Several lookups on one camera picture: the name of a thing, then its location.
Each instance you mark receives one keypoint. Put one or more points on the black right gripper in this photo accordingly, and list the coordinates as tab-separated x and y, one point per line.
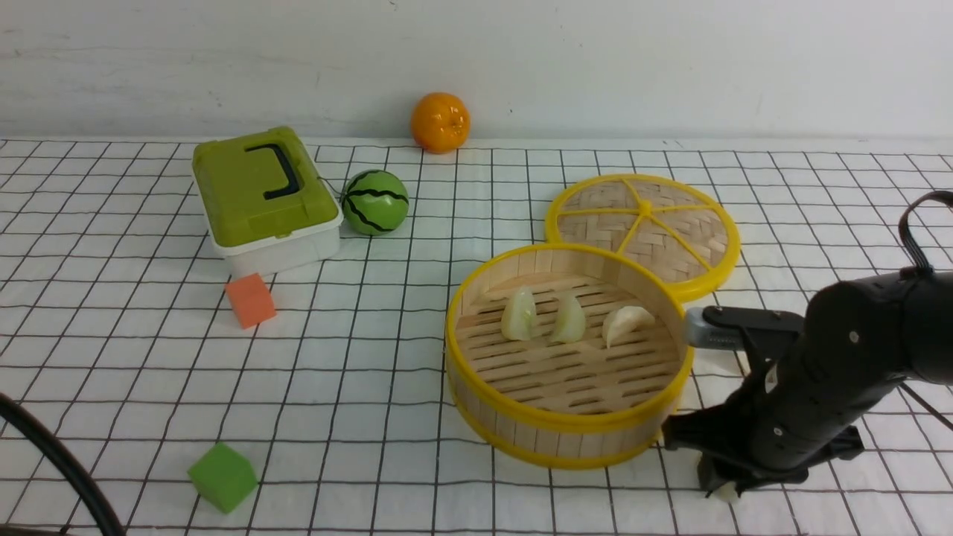
800	411

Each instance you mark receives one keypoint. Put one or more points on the white dumpling bottom edge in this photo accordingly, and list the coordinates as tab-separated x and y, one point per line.
623	321

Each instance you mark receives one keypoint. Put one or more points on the pale green dumpling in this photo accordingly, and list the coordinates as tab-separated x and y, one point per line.
519	315
571	322
727	493

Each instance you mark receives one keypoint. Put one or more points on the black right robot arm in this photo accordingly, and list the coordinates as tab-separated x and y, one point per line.
926	330

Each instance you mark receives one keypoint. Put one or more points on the bamboo steamer tray yellow rim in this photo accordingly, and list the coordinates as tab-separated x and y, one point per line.
566	406

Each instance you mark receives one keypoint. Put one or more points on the woven bamboo steamer lid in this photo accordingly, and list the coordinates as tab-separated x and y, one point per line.
687	239

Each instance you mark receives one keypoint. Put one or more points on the white grid tablecloth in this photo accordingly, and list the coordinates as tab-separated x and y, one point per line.
117	335

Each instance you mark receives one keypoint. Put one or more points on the toy watermelon ball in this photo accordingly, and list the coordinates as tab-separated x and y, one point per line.
375	202

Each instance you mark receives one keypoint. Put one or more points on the toy orange fruit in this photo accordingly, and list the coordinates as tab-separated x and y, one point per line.
440	123

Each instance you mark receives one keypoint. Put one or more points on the green foam cube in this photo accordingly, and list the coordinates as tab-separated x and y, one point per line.
223	477

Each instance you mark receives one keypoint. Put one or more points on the orange foam cube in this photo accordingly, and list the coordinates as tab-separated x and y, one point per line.
250	300

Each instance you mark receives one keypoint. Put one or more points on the green lidded storage box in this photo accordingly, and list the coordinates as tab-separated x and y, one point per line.
266	207

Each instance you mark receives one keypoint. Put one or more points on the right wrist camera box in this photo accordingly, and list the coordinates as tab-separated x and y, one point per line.
765	335

